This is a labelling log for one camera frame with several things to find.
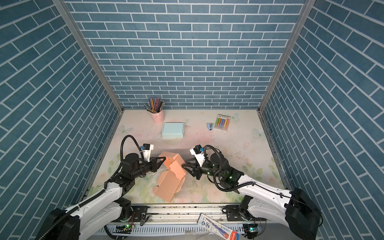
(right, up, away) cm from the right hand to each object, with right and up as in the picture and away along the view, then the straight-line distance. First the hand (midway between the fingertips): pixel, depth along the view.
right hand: (182, 163), depth 71 cm
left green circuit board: (-29, -33, +1) cm, 44 cm away
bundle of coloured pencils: (-25, +32, +37) cm, 55 cm away
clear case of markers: (+25, +19, +41) cm, 52 cm away
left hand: (-11, -1, +10) cm, 15 cm away
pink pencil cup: (-22, +23, +37) cm, 48 cm away
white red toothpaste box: (+16, -31, -2) cm, 35 cm away
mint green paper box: (-10, +14, +34) cm, 39 cm away
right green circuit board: (+33, -32, -1) cm, 46 cm away
